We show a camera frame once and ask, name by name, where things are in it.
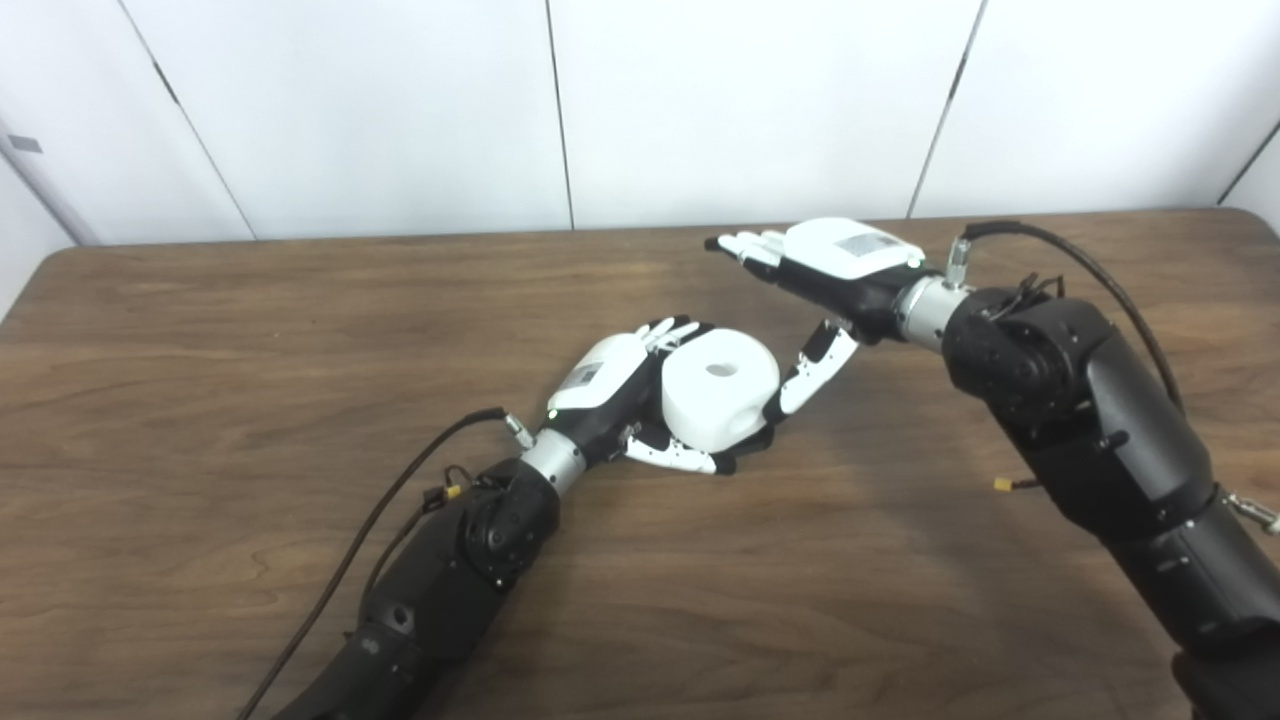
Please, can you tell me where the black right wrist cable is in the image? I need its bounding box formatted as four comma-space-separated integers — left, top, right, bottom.
945, 220, 1280, 536

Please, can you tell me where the black and white right hand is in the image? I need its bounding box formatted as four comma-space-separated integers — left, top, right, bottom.
704, 217, 926, 426

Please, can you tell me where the round white plastic piece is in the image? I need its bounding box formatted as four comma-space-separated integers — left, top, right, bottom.
660, 328, 781, 453

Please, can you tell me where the black plastic holder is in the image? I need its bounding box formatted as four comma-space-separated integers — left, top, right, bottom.
728, 425, 777, 463

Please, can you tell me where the black and white left hand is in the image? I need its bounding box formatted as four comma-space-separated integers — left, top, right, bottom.
545, 315, 741, 477

